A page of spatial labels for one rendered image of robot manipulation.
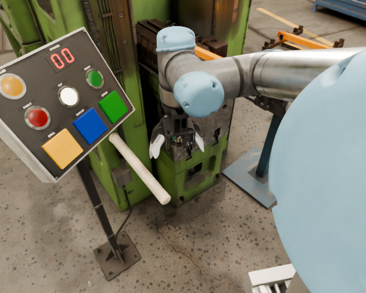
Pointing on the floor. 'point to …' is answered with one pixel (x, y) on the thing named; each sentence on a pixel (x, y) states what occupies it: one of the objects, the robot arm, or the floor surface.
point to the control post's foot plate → (110, 271)
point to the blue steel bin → (352, 8)
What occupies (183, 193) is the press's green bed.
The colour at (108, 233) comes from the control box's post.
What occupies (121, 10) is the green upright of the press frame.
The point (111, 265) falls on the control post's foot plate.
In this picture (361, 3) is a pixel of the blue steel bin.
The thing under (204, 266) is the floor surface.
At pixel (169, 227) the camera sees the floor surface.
